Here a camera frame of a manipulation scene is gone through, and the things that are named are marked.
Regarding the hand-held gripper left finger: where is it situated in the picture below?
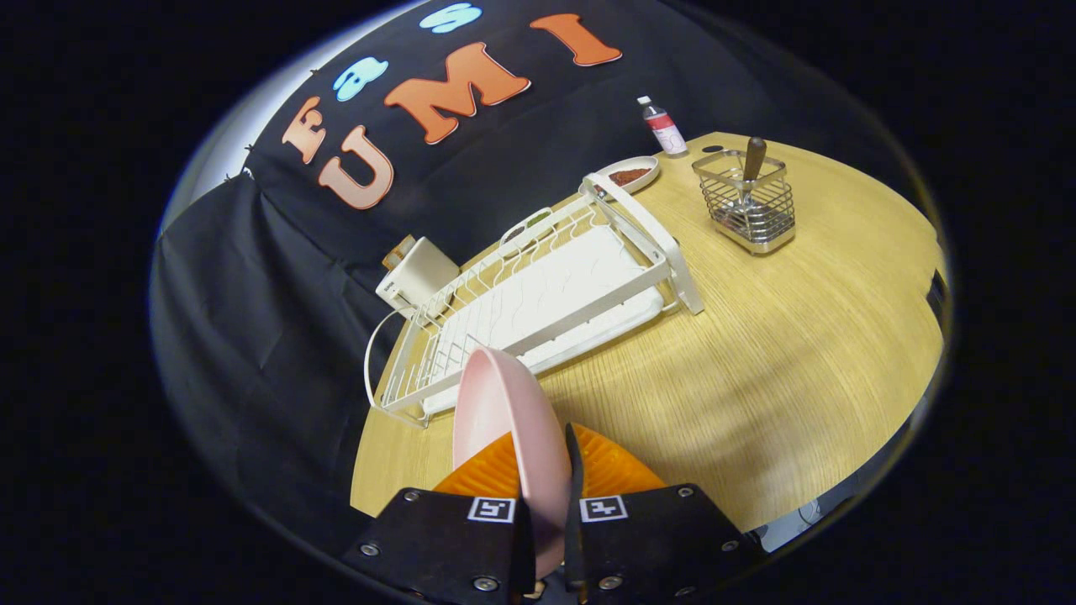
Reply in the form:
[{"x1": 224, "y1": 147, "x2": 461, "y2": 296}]
[{"x1": 340, "y1": 431, "x2": 536, "y2": 605}]

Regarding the brown handled spoon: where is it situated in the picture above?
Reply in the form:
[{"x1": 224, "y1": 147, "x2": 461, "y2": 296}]
[{"x1": 736, "y1": 137, "x2": 768, "y2": 228}]

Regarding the beige round plate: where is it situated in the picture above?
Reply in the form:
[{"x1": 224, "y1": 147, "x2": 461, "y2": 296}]
[{"x1": 593, "y1": 155, "x2": 661, "y2": 194}]

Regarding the white toaster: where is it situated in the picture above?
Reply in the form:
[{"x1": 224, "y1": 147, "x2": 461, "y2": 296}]
[{"x1": 376, "y1": 236, "x2": 462, "y2": 318}]

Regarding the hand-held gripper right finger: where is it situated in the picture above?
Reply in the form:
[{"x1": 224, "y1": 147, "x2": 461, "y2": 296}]
[{"x1": 563, "y1": 423, "x2": 762, "y2": 602}]

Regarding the black backdrop cloth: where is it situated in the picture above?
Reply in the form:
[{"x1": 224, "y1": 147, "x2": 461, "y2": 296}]
[{"x1": 151, "y1": 0, "x2": 892, "y2": 555}]

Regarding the white wire dish rack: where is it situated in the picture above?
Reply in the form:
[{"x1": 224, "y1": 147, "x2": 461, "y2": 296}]
[{"x1": 363, "y1": 172, "x2": 705, "y2": 429}]

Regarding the white divided condiment dish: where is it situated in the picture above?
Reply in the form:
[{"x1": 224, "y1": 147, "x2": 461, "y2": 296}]
[{"x1": 498, "y1": 208, "x2": 556, "y2": 253}]

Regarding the red label plastic bottle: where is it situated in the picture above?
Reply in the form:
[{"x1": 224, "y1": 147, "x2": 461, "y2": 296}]
[{"x1": 636, "y1": 95, "x2": 688, "y2": 158}]

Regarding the pink plate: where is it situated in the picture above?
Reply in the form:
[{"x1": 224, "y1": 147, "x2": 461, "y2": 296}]
[{"x1": 452, "y1": 347, "x2": 574, "y2": 581}]

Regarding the metal wire basket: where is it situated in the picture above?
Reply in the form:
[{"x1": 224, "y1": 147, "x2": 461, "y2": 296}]
[{"x1": 692, "y1": 150, "x2": 796, "y2": 255}]

